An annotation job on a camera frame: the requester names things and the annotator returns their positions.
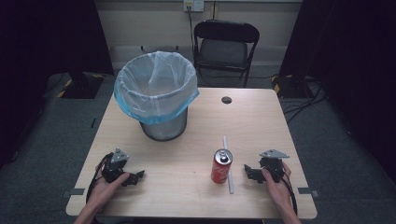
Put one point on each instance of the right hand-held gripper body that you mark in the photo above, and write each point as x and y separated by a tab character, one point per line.
272	165

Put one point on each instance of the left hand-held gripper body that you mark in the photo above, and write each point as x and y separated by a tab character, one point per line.
115	165

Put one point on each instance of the white straw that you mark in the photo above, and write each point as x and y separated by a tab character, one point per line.
230	183

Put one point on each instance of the red drink can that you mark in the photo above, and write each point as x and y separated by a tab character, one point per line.
221	168

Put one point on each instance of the metal mesh trash bin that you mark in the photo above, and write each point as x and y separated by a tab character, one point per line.
165	129

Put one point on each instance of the translucent blue-rimmed bin bag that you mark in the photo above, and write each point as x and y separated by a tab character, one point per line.
155	90

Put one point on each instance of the person's right hand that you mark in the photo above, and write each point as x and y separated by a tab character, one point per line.
277	189

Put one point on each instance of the person's left hand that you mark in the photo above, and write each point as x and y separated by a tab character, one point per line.
104	189

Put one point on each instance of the small black floor tape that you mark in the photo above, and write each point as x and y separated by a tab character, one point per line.
93	123

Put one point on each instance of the black stand base striped tape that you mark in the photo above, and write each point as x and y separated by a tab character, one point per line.
291	87
81	85

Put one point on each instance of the black folding chair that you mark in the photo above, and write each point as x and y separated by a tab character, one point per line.
224	49

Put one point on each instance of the dark curtain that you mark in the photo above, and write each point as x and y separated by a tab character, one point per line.
351	46

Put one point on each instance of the white wall socket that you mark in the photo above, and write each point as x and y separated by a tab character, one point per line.
193	5

